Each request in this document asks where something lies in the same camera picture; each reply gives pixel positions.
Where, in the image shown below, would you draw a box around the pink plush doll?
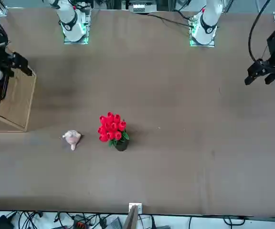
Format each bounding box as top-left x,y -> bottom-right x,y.
62,129 -> 82,151

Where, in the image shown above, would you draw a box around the red tulips in black pot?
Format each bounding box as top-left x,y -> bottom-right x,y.
97,111 -> 130,152

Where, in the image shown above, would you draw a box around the white power strip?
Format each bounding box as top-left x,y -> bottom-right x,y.
128,3 -> 158,14

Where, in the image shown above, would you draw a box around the black power adapter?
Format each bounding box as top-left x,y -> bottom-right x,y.
0,214 -> 12,229

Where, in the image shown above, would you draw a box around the black power strip red switches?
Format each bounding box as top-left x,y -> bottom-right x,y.
72,214 -> 89,229

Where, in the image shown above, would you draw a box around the grey vented box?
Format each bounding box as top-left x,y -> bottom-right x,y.
109,216 -> 124,229

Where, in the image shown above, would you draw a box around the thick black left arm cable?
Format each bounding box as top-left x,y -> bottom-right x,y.
248,0 -> 272,63

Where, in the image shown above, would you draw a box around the thin black table cable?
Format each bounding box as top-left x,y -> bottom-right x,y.
147,13 -> 191,27

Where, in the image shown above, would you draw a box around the black looped floor cable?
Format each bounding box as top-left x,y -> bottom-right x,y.
223,215 -> 246,227

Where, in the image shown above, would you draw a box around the white table edge bracket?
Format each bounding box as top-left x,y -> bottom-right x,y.
128,202 -> 143,214

